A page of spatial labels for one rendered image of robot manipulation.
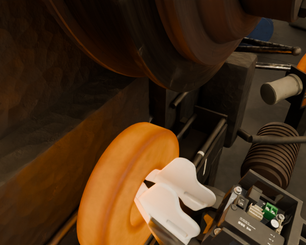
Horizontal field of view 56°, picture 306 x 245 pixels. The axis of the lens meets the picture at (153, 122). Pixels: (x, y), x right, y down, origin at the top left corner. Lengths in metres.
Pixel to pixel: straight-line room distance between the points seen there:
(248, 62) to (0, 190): 0.52
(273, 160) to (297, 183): 0.74
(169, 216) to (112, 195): 0.06
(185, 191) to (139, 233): 0.07
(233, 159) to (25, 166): 1.33
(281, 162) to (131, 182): 0.62
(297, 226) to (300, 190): 1.27
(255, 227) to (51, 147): 0.22
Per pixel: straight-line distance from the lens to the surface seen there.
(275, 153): 0.85
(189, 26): 0.25
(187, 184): 0.30
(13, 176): 0.32
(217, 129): 0.59
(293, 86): 0.84
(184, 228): 0.29
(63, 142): 0.34
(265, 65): 0.49
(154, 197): 0.28
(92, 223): 0.27
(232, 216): 0.25
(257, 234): 0.25
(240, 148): 1.63
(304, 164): 1.67
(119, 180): 0.26
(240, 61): 0.66
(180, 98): 0.58
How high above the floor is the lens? 1.09
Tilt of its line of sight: 39 degrees down
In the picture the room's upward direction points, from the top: straight up
